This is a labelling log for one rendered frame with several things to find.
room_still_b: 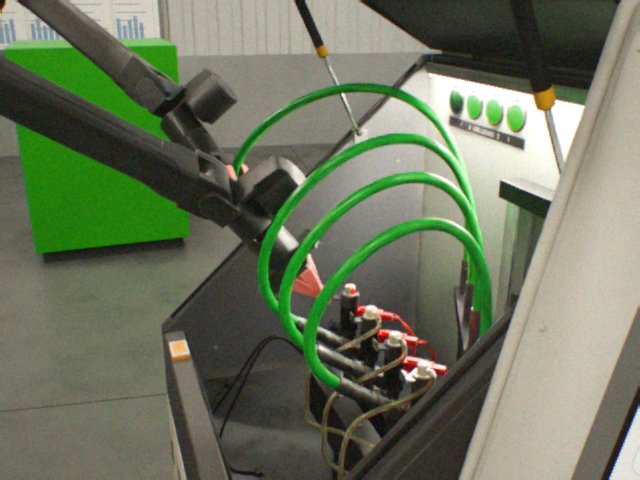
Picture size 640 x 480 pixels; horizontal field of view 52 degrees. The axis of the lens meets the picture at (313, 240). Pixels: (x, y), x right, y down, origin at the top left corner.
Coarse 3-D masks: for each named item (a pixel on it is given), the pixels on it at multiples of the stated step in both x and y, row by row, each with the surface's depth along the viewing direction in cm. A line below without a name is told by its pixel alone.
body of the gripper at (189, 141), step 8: (192, 136) 103; (200, 136) 103; (208, 136) 104; (184, 144) 103; (192, 144) 103; (200, 144) 103; (208, 144) 103; (216, 144) 104; (208, 152) 102; (216, 152) 102; (224, 152) 103
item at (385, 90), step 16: (304, 96) 97; (320, 96) 97; (400, 96) 96; (288, 112) 98; (432, 112) 96; (256, 128) 99; (448, 128) 97; (448, 144) 98; (240, 160) 101; (464, 256) 104
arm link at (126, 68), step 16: (16, 0) 115; (32, 0) 114; (48, 0) 113; (64, 0) 113; (48, 16) 113; (64, 16) 112; (80, 16) 111; (64, 32) 111; (80, 32) 110; (96, 32) 109; (80, 48) 110; (96, 48) 109; (112, 48) 108; (128, 48) 110; (96, 64) 109; (112, 64) 108; (128, 64) 106; (144, 64) 106; (128, 80) 106; (160, 80) 104; (128, 96) 106
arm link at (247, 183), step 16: (272, 160) 89; (288, 160) 92; (256, 176) 89; (272, 176) 88; (288, 176) 88; (304, 176) 93; (240, 192) 90; (256, 192) 89; (272, 192) 89; (288, 192) 89; (208, 208) 87; (224, 208) 87; (240, 208) 89; (272, 208) 90; (224, 224) 89
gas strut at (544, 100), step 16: (512, 0) 57; (528, 0) 56; (528, 16) 57; (528, 32) 58; (528, 48) 58; (528, 64) 59; (544, 64) 59; (544, 80) 60; (544, 96) 61; (544, 112) 62; (560, 144) 64; (560, 160) 65
